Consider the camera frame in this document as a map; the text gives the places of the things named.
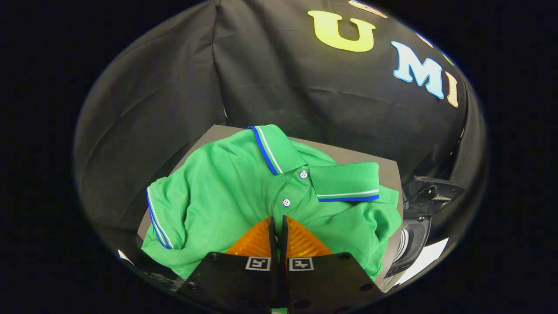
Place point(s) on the white flat sheet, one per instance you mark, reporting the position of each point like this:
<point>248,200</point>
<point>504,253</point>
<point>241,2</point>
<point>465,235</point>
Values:
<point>429,257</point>

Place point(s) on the dark cabinet with grey door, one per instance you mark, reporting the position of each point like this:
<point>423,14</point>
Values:
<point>348,155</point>

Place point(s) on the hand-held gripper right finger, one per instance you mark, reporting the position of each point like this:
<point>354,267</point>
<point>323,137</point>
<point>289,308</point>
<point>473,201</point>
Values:
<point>327,283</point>

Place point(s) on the green polo shirt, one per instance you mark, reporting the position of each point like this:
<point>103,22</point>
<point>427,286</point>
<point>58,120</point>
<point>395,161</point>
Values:
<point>226,192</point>

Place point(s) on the black backdrop cloth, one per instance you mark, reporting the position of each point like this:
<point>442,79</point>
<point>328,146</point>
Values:
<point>283,87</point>

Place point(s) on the dark washing machine lid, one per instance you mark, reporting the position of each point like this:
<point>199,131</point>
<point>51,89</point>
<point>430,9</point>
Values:
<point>429,192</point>

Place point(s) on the grey washing machine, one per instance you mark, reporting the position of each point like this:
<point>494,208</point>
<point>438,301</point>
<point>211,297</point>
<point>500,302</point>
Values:
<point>414,240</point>

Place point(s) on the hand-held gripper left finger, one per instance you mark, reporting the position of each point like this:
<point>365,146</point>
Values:
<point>235,283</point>

